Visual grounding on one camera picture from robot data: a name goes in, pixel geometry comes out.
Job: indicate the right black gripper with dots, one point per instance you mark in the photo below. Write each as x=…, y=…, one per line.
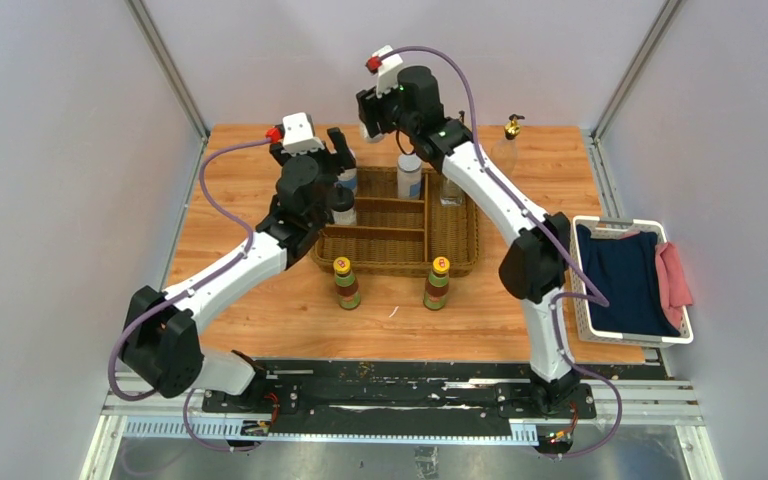
x=370, y=105

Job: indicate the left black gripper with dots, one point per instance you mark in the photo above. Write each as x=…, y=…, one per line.
x=338, y=161

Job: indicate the silver-lid pepper jar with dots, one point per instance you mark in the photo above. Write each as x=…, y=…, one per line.
x=348, y=178
x=409, y=177

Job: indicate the woven wicker divided basket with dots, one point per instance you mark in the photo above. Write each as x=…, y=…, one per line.
x=401, y=237

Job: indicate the green sauce bottle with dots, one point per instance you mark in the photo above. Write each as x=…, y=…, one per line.
x=347, y=288
x=437, y=284

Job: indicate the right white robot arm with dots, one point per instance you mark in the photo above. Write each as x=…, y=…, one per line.
x=534, y=267

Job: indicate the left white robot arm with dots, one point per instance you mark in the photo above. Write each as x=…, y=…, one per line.
x=159, y=350

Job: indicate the white plastic perforated basket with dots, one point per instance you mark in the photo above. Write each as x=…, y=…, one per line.
x=611, y=228

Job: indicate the dark blue cloth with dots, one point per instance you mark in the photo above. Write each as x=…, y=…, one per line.
x=624, y=270

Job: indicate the pink cloth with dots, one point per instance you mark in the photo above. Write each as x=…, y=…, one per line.
x=674, y=292

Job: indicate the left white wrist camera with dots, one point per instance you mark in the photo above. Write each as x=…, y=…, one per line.
x=296, y=135

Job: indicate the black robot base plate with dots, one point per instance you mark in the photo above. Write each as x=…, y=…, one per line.
x=394, y=398

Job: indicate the left aluminium frame post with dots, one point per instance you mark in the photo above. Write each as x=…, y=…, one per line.
x=153, y=37

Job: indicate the aluminium frame post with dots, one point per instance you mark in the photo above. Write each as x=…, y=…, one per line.
x=652, y=38
x=153, y=37

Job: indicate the right aluminium frame post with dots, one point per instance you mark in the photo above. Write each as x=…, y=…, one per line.
x=652, y=38

